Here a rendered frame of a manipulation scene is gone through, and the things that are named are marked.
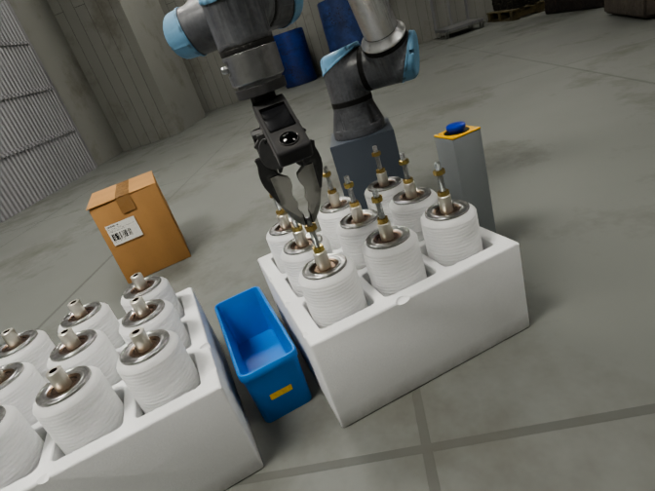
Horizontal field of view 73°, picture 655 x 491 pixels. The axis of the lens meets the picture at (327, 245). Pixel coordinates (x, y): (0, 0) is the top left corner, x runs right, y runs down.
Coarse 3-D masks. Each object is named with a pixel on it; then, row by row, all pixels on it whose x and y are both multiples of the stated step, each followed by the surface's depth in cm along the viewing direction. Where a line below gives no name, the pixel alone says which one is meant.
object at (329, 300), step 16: (352, 272) 70; (304, 288) 70; (320, 288) 68; (336, 288) 69; (352, 288) 70; (320, 304) 70; (336, 304) 69; (352, 304) 71; (320, 320) 72; (336, 320) 71
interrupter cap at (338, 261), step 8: (328, 256) 74; (336, 256) 73; (344, 256) 72; (312, 264) 73; (336, 264) 71; (344, 264) 70; (304, 272) 72; (312, 272) 71; (320, 272) 71; (328, 272) 69; (336, 272) 69; (312, 280) 69
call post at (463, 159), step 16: (448, 144) 93; (464, 144) 92; (480, 144) 94; (448, 160) 96; (464, 160) 94; (480, 160) 95; (448, 176) 98; (464, 176) 95; (480, 176) 96; (464, 192) 96; (480, 192) 98; (480, 208) 99; (480, 224) 100
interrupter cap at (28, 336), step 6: (30, 330) 84; (36, 330) 83; (24, 336) 83; (30, 336) 82; (36, 336) 82; (24, 342) 80; (30, 342) 80; (0, 348) 81; (6, 348) 81; (12, 348) 80; (18, 348) 79; (0, 354) 79; (6, 354) 78; (12, 354) 78
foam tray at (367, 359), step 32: (480, 256) 74; (512, 256) 75; (288, 288) 84; (416, 288) 71; (448, 288) 72; (480, 288) 75; (512, 288) 77; (288, 320) 89; (352, 320) 69; (384, 320) 70; (416, 320) 72; (448, 320) 74; (480, 320) 77; (512, 320) 80; (320, 352) 68; (352, 352) 70; (384, 352) 72; (416, 352) 74; (448, 352) 77; (480, 352) 79; (320, 384) 80; (352, 384) 72; (384, 384) 74; (416, 384) 77; (352, 416) 74
